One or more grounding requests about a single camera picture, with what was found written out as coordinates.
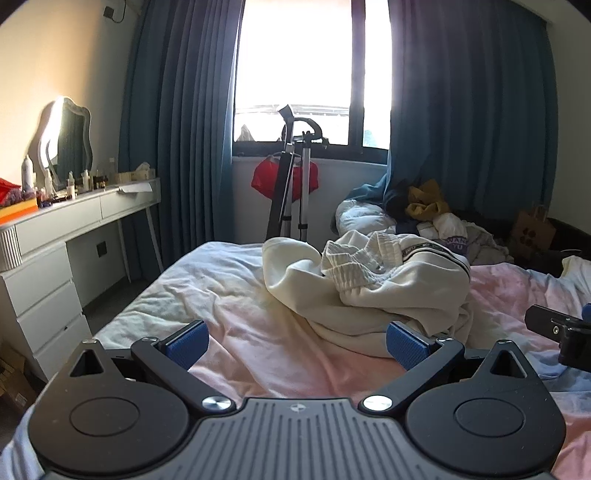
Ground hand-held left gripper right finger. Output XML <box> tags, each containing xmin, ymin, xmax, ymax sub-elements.
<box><xmin>362</xmin><ymin>320</ymin><xmax>539</xmax><ymax>414</ymax></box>

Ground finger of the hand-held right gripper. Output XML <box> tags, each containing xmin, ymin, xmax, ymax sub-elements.
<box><xmin>525</xmin><ymin>302</ymin><xmax>591</xmax><ymax>370</ymax></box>

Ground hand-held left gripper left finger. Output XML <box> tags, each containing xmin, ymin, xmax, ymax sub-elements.
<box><xmin>69</xmin><ymin>319</ymin><xmax>236</xmax><ymax>416</ymax></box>

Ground cream pants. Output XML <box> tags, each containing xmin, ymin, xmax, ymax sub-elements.
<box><xmin>262</xmin><ymin>231</ymin><xmax>472</xmax><ymax>337</ymax></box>

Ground white cloth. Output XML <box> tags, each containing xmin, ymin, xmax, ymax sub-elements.
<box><xmin>561</xmin><ymin>255</ymin><xmax>591</xmax><ymax>280</ymax></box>

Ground bed with pink white sheet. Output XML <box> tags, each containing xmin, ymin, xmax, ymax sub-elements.
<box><xmin>0</xmin><ymin>240</ymin><xmax>591</xmax><ymax>480</ymax></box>

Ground dark furniture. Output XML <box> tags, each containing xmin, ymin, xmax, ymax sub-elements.
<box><xmin>545</xmin><ymin>217</ymin><xmax>591</xmax><ymax>278</ymax></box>

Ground brown paper bag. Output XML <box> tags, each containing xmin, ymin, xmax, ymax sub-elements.
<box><xmin>510</xmin><ymin>204</ymin><xmax>557</xmax><ymax>254</ymax></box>

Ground white shirt with purple print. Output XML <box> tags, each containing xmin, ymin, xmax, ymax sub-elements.
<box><xmin>418</xmin><ymin>213</ymin><xmax>513</xmax><ymax>266</ymax></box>

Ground dark blue garment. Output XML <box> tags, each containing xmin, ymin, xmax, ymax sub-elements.
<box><xmin>385</xmin><ymin>185</ymin><xmax>426</xmax><ymax>236</ymax></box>

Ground yellow garment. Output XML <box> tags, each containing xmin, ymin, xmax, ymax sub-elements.
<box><xmin>405</xmin><ymin>179</ymin><xmax>451</xmax><ymax>222</ymax></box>

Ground white dressing table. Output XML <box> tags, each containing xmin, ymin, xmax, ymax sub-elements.
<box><xmin>0</xmin><ymin>178</ymin><xmax>164</xmax><ymax>384</ymax></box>

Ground teal cloth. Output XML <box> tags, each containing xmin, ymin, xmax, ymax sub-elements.
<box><xmin>344</xmin><ymin>152</ymin><xmax>393</xmax><ymax>208</ymax></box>

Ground cardboard box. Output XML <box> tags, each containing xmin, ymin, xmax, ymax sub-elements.
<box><xmin>0</xmin><ymin>344</ymin><xmax>38</xmax><ymax>414</ymax></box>

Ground tissue box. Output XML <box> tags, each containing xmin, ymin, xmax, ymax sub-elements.
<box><xmin>115</xmin><ymin>162</ymin><xmax>155</xmax><ymax>183</ymax></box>

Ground red cloth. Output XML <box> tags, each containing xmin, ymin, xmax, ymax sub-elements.
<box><xmin>252</xmin><ymin>154</ymin><xmax>321</xmax><ymax>199</ymax></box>

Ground metal folding stand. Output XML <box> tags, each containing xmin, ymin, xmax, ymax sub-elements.
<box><xmin>265</xmin><ymin>104</ymin><xmax>331</xmax><ymax>243</ymax></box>

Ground row of cosmetic bottles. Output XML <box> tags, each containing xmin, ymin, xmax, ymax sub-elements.
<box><xmin>21</xmin><ymin>156</ymin><xmax>114</xmax><ymax>208</ymax></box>

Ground white ribbed container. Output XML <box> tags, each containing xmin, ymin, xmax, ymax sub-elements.
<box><xmin>0</xmin><ymin>224</ymin><xmax>23</xmax><ymax>272</ymax></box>

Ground orange box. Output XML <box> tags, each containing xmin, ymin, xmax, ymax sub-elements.
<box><xmin>0</xmin><ymin>198</ymin><xmax>38</xmax><ymax>227</ymax></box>

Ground wavy vanity mirror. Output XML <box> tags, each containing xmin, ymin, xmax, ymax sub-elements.
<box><xmin>28</xmin><ymin>96</ymin><xmax>95</xmax><ymax>192</ymax></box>

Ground window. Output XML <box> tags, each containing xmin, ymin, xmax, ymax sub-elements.
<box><xmin>233</xmin><ymin>0</ymin><xmax>393</xmax><ymax>164</ymax></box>

